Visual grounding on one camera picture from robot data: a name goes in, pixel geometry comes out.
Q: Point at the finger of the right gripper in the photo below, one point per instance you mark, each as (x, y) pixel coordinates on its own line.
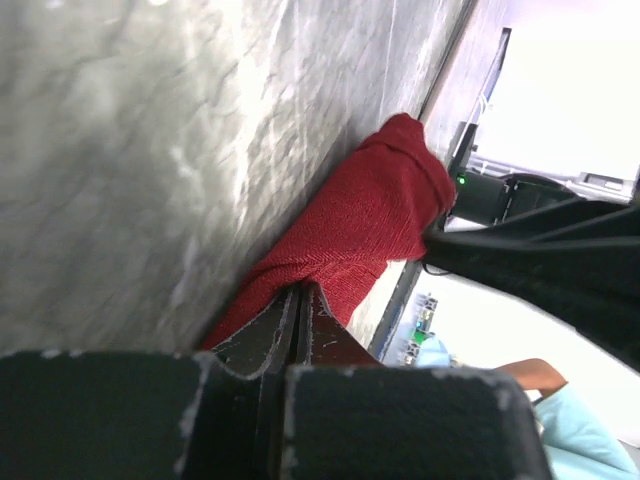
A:
(577, 260)

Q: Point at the dark red cloth napkin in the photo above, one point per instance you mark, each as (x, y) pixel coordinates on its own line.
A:
(373, 209)

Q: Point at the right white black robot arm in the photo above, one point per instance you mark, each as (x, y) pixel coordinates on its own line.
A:
(489, 201)

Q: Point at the person in light blue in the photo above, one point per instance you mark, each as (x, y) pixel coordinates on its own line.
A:
(577, 444)

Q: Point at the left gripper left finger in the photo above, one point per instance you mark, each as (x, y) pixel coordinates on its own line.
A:
(132, 415)

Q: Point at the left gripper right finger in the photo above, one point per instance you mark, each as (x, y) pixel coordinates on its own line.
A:
(348, 417)

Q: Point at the aluminium extrusion rail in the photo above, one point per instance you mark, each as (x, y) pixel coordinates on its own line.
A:
(406, 321)

